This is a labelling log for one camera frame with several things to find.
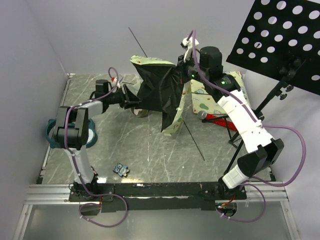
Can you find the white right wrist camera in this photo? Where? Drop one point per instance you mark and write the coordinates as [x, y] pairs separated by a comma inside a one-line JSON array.
[[187, 44]]

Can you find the black music stand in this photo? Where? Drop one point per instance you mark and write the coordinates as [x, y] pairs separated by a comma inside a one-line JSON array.
[[279, 39]]

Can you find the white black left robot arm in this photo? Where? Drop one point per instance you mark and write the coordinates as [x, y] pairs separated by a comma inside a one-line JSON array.
[[71, 131]]

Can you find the red glitter microphone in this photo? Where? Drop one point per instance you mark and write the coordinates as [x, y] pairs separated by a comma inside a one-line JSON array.
[[218, 120]]

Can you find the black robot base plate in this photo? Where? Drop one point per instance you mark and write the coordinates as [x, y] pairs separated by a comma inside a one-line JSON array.
[[160, 196]]

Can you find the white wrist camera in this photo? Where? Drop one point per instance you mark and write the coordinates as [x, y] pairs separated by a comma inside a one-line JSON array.
[[115, 82], [187, 44]]

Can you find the black tent pole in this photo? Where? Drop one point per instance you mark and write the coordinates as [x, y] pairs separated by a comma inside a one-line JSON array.
[[137, 41], [194, 141]]

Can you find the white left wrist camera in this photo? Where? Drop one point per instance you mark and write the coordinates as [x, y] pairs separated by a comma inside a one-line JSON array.
[[115, 82]]

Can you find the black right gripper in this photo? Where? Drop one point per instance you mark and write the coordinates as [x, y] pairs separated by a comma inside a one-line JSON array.
[[182, 66]]

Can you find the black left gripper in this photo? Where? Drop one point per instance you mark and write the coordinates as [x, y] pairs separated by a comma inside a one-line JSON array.
[[129, 97]]

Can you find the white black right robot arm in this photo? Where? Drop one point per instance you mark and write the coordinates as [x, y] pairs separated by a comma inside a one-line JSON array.
[[263, 150]]

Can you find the stainless steel pet bowl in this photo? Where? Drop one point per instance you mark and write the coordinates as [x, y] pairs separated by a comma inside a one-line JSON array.
[[140, 113]]

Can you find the green patterned pet tent fabric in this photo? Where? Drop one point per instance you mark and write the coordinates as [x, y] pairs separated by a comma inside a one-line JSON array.
[[163, 88]]

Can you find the blue owl puzzle piece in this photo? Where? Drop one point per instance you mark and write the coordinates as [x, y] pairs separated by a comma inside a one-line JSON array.
[[121, 170]]

